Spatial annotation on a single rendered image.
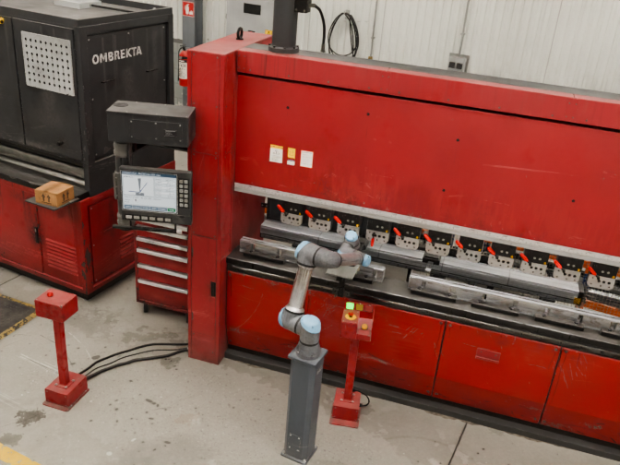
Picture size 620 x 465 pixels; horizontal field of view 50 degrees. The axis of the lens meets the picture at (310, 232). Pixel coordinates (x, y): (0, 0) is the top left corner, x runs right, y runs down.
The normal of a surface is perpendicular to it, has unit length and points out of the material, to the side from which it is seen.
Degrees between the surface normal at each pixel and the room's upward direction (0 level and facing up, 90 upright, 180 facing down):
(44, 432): 0
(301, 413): 90
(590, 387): 90
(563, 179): 90
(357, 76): 90
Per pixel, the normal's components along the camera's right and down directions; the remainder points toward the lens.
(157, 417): 0.07, -0.90
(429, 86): -0.30, 0.40
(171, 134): -0.04, 0.44
